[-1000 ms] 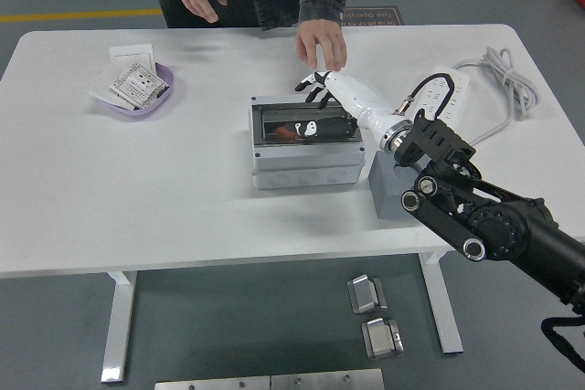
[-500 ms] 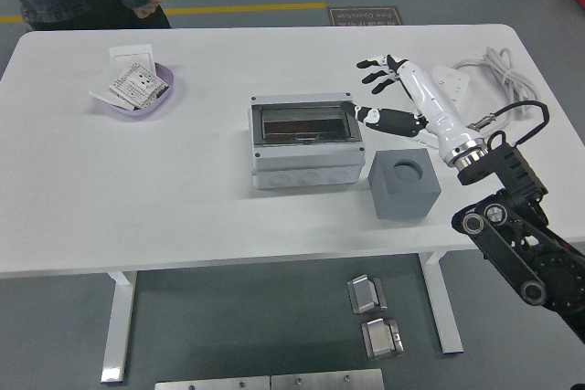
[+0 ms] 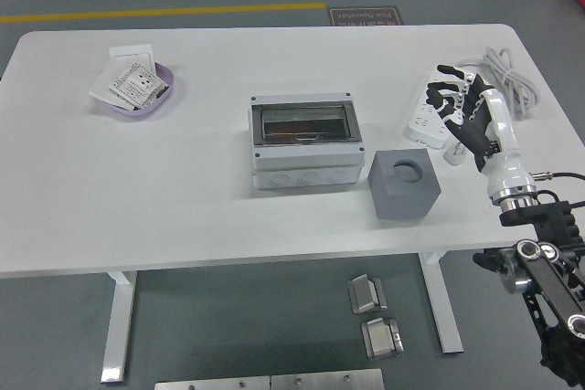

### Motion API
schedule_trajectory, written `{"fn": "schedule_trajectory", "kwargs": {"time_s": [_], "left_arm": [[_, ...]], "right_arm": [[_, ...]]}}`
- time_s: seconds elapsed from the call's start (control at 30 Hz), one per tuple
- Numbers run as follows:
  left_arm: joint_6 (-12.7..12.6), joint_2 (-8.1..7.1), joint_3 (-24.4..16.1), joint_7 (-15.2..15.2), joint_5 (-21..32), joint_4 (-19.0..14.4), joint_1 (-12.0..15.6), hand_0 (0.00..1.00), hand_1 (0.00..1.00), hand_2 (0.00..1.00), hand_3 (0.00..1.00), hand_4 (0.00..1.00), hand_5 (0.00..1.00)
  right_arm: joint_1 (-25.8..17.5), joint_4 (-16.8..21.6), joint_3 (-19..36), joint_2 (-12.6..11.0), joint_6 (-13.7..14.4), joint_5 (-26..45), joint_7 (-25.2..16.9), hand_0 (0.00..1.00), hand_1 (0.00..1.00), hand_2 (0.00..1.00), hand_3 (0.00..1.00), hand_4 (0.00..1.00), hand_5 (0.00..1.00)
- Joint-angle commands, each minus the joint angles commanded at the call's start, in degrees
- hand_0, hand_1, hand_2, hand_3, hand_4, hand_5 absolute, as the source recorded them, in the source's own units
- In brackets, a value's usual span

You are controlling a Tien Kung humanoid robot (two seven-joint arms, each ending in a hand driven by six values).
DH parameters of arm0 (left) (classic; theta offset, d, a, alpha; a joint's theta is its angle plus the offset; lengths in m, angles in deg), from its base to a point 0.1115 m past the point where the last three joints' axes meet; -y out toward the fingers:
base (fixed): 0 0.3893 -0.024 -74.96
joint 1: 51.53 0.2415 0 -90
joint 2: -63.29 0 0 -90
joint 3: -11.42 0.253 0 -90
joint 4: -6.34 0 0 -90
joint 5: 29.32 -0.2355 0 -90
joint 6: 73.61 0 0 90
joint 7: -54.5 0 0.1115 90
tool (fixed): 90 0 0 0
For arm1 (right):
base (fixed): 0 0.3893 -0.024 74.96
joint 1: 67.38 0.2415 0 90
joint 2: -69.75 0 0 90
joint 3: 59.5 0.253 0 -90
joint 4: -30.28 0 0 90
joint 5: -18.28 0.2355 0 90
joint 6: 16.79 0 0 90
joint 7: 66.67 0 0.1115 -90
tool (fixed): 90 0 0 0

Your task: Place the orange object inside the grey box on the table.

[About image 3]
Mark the grey electrical box clear lid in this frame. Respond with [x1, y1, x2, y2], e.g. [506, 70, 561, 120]
[250, 91, 367, 191]

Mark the white wall switch plate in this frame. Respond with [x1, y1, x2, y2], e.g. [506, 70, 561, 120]
[108, 44, 155, 72]

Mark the white power strip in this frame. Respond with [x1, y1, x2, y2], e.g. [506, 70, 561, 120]
[403, 65, 472, 151]

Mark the grey cube block with hole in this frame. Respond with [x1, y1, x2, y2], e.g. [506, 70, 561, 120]
[367, 148, 442, 221]

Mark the white table leg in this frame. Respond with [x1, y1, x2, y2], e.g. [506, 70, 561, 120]
[418, 252, 465, 355]
[100, 270, 138, 385]

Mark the white blank panel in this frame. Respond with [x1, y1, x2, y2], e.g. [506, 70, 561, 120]
[89, 63, 121, 106]

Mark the purple plastic tray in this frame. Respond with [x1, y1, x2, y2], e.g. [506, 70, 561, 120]
[93, 60, 177, 121]

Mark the yellow floor tape line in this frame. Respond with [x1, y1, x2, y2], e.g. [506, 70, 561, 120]
[0, 1, 328, 24]

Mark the grey metal base plate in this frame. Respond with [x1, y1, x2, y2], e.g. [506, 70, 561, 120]
[271, 367, 385, 390]
[154, 374, 271, 390]

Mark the white power cord with plug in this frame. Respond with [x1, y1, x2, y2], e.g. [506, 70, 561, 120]
[443, 46, 541, 167]

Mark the white socket with printed label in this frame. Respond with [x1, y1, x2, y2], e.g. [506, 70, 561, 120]
[108, 62, 170, 111]

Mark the brown floor sign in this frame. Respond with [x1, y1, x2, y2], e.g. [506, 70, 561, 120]
[326, 6, 405, 27]

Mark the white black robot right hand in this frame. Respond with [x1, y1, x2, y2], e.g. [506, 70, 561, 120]
[424, 64, 537, 199]

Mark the silver metal bracket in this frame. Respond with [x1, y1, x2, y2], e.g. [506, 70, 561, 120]
[346, 273, 388, 315]
[360, 316, 406, 361]

